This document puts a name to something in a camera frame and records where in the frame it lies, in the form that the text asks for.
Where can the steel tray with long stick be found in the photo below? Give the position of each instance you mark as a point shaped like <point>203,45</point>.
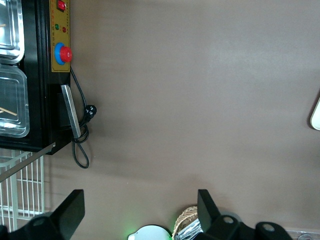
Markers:
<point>21,87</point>

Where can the beige serving tray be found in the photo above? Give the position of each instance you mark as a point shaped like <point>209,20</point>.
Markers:
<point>316,117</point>

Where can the red emergency stop button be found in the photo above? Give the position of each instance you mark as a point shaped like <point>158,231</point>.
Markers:
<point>65,53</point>

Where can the aluminium foil tray stack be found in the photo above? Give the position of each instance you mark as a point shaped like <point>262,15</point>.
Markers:
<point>190,230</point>

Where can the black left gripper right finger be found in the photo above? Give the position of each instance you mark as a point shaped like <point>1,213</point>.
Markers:
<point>210,220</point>

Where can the long wooden stick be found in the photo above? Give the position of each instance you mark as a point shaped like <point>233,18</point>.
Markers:
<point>10,112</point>

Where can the steel tray with short stick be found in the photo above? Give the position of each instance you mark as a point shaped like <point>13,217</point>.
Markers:
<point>17,25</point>

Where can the light wicker basket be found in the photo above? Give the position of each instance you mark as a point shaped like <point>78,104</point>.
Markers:
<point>185,215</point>

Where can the black sealing machine appliance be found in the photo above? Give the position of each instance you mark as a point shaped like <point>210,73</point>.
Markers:
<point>40,75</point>

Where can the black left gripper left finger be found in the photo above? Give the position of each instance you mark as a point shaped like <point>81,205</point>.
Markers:
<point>62,220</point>

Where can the clear acrylic bottle rack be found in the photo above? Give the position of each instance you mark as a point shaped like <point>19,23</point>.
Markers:
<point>307,235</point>

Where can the red rocker switch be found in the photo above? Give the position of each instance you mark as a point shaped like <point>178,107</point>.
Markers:
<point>61,5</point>

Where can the yellow control panel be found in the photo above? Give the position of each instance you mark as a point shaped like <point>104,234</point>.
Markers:
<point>61,37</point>

